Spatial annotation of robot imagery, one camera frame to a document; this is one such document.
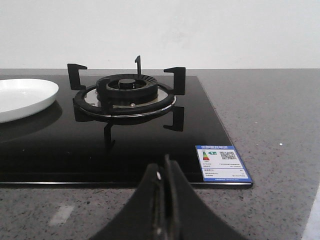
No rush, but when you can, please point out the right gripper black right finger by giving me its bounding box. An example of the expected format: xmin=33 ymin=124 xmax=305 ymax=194
xmin=164 ymin=155 xmax=245 ymax=240

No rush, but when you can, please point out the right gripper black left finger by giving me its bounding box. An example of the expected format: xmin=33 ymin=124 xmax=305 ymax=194
xmin=91 ymin=163 xmax=162 ymax=240

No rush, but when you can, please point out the white round plate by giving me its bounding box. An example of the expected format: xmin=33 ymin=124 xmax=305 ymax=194
xmin=0 ymin=78 xmax=59 ymax=123

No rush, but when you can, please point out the blue energy label sticker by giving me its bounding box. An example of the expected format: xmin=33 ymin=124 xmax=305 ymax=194
xmin=195 ymin=145 xmax=253 ymax=185

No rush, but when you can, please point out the black glass gas cooktop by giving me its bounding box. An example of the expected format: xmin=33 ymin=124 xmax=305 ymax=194
xmin=0 ymin=75 xmax=252 ymax=188

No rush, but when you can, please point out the black right burner pan support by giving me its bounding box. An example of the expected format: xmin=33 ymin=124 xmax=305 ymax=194
xmin=67 ymin=55 xmax=187 ymax=118

